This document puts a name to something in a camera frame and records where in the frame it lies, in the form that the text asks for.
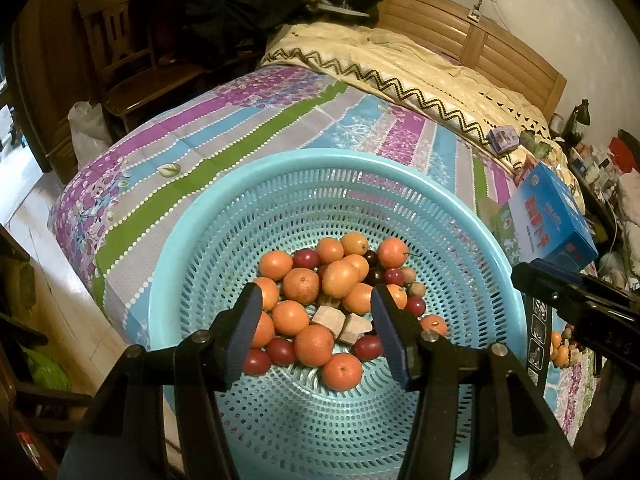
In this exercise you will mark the green bundle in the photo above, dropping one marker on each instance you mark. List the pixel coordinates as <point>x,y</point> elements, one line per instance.
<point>535,145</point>

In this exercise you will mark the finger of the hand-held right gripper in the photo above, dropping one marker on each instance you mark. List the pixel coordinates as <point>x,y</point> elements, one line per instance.
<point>545,285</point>

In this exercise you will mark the dark wooden shelf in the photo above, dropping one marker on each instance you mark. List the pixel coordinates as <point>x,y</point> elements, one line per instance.
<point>20,335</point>

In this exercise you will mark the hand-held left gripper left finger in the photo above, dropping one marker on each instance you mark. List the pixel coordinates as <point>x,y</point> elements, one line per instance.
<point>247,340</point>

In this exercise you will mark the pile of colourful clothes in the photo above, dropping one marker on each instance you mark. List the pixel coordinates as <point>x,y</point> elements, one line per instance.
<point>225,15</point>

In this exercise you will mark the tan cube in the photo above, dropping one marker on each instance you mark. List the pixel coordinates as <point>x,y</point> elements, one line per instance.
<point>356,331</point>
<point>325,316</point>

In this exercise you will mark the heap of oranges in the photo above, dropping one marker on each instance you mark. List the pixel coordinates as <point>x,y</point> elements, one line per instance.
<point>561,356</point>
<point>302,285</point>

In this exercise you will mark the cream zigzag quilt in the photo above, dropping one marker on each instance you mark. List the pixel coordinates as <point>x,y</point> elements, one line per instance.
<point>400,55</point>

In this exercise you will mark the person's right hand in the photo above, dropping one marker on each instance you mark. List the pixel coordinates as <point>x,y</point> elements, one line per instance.
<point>612,410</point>

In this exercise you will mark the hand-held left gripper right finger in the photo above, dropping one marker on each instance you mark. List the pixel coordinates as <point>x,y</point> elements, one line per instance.
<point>392,345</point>

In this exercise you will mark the wooden chair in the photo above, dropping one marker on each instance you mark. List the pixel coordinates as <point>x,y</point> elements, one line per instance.
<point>120,50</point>

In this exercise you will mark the wooden headboard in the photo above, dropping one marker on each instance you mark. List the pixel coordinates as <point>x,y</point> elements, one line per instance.
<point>500,55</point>

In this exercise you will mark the round tan longan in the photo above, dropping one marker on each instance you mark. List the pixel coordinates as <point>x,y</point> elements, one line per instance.
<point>416,290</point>
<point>407,275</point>

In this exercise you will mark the small printed box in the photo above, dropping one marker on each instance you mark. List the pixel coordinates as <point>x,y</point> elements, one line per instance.
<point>504,139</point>

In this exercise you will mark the wall socket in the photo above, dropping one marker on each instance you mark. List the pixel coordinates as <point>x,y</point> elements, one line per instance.
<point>473,15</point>

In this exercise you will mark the blue and green carton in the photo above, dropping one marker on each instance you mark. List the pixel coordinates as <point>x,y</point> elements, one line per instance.
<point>550,210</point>

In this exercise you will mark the wooden wardrobe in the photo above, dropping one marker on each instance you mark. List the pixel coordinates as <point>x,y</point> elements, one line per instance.
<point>50,60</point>

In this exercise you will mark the pale bedding pile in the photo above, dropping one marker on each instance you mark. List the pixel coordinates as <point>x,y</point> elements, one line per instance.
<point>627,195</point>

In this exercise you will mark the striped floral bed sheet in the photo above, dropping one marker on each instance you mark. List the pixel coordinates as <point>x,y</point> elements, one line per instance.
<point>210,125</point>

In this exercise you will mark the dark bedside desk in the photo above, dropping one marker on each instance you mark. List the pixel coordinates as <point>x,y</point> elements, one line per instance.
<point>595,195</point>

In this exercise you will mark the blue plastic basket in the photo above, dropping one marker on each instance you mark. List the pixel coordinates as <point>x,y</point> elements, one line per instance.
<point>300,195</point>

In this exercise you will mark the green plastic bag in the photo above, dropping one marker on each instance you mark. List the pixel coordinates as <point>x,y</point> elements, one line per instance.
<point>47,372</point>

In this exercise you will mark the desk lamp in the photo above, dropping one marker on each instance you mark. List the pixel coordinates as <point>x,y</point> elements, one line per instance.
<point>580,110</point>

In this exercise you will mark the black carton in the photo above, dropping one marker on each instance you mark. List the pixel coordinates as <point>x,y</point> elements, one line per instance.
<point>540,340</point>

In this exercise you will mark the white plastic bag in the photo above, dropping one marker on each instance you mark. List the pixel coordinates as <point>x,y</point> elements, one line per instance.
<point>87,130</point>

